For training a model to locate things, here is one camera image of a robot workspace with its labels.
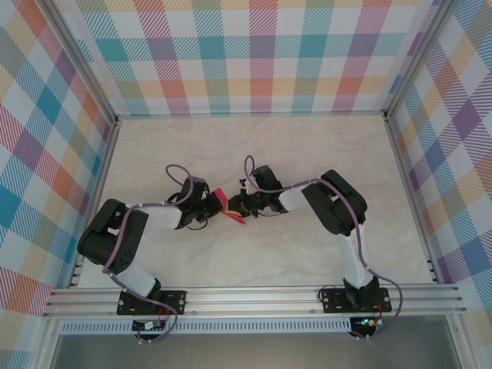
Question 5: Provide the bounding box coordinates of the black mounting plate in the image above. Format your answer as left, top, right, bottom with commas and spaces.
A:
321, 288, 393, 314
117, 290, 188, 317

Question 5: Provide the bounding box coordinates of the grey metal panel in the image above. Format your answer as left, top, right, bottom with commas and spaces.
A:
52, 332, 460, 369

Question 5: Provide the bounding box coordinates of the aluminium frame bar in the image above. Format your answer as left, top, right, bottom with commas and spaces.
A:
115, 110, 387, 118
67, 118, 121, 289
384, 115, 441, 284

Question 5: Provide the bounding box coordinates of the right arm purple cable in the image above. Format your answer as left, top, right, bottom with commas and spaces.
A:
244, 155, 403, 341

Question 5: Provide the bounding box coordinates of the slotted grey cable duct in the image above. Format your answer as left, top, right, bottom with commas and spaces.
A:
60, 321, 353, 334

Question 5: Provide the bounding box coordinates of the left black circuit board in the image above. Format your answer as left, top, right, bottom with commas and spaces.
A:
132, 319, 167, 332

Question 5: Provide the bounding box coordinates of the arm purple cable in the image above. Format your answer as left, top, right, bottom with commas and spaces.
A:
101, 164, 193, 345
244, 155, 403, 341

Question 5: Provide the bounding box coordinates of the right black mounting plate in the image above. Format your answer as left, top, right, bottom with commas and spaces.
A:
321, 288, 393, 314

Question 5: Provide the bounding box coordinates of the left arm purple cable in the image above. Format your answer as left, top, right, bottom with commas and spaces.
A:
101, 164, 193, 345

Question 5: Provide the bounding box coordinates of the aluminium frame post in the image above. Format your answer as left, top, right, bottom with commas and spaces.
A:
384, 0, 458, 120
45, 0, 118, 126

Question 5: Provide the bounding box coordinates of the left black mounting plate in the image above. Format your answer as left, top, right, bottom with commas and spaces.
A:
117, 290, 188, 317

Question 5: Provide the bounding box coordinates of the pink paper sheet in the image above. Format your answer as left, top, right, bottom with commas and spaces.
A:
212, 187, 248, 227

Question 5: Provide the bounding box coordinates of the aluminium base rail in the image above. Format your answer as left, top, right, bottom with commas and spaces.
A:
42, 284, 468, 319

